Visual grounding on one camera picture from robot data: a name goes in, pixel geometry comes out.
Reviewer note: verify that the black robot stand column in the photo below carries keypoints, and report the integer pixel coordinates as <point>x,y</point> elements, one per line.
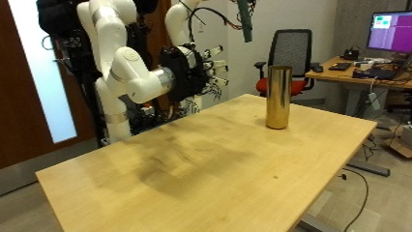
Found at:
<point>79,61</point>

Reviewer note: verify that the black jacket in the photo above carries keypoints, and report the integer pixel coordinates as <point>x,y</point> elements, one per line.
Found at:
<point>58,16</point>

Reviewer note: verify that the grey table foot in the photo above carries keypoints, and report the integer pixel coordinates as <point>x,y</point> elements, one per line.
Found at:
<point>369,168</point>

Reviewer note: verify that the computer monitor purple screen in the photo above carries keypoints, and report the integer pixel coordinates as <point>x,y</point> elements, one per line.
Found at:
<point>393,32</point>

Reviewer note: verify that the black desk phone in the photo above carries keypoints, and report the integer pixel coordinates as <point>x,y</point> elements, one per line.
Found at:
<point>351,54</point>

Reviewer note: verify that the wooden office desk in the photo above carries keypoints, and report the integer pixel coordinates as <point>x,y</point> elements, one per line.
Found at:
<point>330,75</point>

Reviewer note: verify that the black mesh red-seat office chair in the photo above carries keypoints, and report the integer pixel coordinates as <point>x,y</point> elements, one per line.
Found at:
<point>291,48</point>

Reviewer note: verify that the dark laptop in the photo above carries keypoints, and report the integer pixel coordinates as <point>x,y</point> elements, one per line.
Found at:
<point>385,72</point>

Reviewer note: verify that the white power adapter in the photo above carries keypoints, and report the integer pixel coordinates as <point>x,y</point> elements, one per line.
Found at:
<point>374,100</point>

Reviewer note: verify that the cardboard box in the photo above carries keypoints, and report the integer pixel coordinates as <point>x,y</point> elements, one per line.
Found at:
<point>402,145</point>

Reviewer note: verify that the black computer mouse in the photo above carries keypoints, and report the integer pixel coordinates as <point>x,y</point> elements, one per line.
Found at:
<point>318,68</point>

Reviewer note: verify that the red emergency stop button box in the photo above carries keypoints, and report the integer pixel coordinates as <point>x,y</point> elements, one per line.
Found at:
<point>149,109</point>

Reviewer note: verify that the black keyboard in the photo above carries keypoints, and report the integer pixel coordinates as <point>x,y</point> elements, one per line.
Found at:
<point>341,66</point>

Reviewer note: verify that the gold cylindrical vase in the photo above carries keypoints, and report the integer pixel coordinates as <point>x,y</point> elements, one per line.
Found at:
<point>279,96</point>

